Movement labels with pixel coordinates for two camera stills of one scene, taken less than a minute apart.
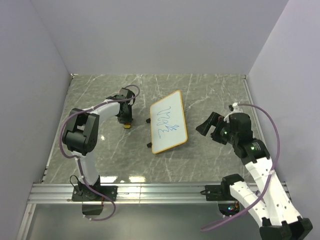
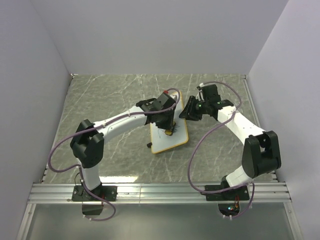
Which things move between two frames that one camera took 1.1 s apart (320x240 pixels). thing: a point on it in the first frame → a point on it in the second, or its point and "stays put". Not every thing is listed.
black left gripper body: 126,117 → 166,121
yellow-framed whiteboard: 168,124 stays put
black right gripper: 216,120 → 188,112
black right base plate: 219,192 stays put
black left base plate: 87,193 stays put
